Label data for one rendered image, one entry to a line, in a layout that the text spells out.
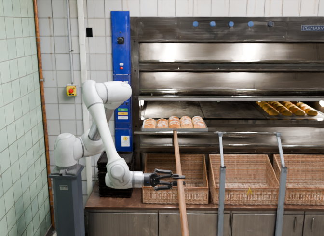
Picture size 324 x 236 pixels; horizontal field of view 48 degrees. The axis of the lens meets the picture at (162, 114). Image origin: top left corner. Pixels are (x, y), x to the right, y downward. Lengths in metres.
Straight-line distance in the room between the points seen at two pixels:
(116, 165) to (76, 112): 1.67
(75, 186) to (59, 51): 1.28
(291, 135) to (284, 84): 0.50
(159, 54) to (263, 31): 0.93
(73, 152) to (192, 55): 1.36
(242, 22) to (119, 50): 1.10
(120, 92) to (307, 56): 1.84
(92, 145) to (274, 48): 1.80
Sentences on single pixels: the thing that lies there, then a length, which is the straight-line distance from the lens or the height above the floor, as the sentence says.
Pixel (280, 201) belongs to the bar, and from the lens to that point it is 3.16.
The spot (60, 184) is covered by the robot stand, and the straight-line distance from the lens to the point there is 2.78.
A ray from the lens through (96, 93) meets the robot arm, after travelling 2.25.
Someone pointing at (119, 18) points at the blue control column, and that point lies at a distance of 3.29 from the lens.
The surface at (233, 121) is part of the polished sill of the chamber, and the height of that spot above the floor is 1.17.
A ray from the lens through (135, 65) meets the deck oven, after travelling 3.33.
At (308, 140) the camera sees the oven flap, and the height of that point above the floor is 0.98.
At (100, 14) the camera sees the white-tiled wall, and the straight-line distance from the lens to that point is 3.34.
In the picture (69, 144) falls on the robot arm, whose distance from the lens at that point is 2.68.
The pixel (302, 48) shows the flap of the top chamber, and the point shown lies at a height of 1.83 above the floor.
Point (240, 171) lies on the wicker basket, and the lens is 3.55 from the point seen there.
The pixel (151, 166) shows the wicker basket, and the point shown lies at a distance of 3.50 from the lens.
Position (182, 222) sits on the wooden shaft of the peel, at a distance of 1.69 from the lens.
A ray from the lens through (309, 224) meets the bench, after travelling 3.40.
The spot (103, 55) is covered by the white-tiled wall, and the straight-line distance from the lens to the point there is 3.35.
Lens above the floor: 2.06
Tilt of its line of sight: 14 degrees down
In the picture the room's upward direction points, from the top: straight up
